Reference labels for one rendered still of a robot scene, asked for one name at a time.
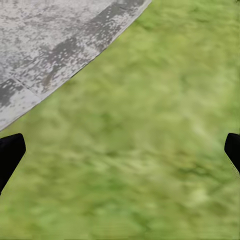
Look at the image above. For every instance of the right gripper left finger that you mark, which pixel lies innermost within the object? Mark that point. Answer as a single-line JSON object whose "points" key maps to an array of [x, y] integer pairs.
{"points": [[12, 150]]}

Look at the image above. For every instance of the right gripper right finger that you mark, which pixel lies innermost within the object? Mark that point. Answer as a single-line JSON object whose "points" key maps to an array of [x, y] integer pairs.
{"points": [[232, 148]]}

